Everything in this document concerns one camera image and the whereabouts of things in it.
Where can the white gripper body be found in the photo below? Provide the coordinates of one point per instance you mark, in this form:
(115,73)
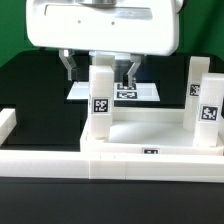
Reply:
(148,27)

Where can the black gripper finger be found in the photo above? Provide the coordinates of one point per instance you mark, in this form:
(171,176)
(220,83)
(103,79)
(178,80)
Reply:
(129,76)
(73,71)

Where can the white desk top tray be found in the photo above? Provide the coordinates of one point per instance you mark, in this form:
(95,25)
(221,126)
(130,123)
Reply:
(149,131)

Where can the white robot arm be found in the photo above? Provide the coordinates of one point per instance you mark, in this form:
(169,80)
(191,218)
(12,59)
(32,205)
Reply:
(125,28)

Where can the tag marker base plate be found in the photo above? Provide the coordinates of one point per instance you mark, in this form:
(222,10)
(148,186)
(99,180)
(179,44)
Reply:
(139,92)

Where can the white U-shaped fence frame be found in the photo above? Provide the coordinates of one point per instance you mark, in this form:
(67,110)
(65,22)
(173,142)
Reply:
(122,166)

